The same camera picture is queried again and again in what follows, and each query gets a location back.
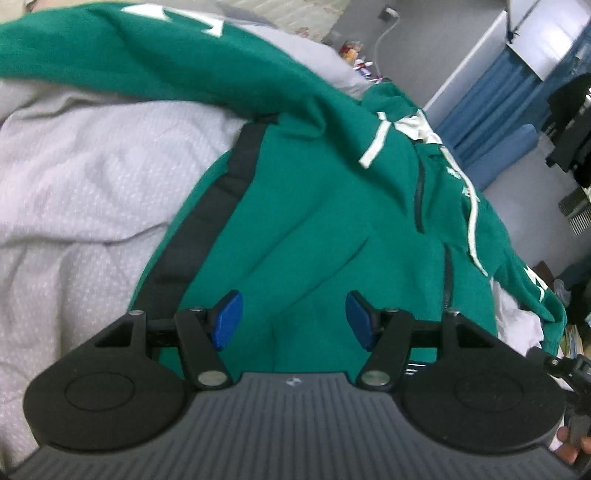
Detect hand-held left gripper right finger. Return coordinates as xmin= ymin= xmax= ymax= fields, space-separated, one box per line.
xmin=345 ymin=290 xmax=499 ymax=391

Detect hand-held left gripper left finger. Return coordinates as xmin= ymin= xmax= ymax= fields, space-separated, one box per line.
xmin=95 ymin=290 xmax=244 ymax=391

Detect green hoodie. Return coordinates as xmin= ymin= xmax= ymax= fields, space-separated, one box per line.
xmin=0 ymin=0 xmax=568 ymax=376

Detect person's right hand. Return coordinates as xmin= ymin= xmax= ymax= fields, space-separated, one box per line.
xmin=549 ymin=427 xmax=591 ymax=465

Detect stack of books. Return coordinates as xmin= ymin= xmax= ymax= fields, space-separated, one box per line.
xmin=564 ymin=325 xmax=591 ymax=359

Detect striped hanging garment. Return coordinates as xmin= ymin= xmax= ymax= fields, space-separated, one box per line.
xmin=558 ymin=189 xmax=591 ymax=234

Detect grey bed sheet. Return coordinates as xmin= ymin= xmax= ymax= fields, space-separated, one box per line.
xmin=0 ymin=0 xmax=375 ymax=462

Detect blue covered chair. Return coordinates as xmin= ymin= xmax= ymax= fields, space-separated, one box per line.
xmin=466 ymin=124 xmax=539 ymax=191

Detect black hanging jacket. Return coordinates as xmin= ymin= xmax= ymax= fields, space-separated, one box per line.
xmin=545 ymin=74 xmax=591 ymax=185

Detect blue curtain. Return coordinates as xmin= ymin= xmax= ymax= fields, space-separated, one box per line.
xmin=436 ymin=51 xmax=555 ymax=162

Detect small cosmetic bottles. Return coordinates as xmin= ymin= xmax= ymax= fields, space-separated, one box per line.
xmin=341 ymin=41 xmax=376 ymax=75

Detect grey wardrobe cabinet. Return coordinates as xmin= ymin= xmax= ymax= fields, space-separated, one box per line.
xmin=422 ymin=0 xmax=591 ymax=121

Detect white cabinet door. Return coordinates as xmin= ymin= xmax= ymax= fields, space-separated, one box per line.
xmin=505 ymin=0 xmax=591 ymax=80

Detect white charger cable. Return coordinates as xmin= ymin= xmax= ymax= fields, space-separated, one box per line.
xmin=373 ymin=17 xmax=399 ymax=80

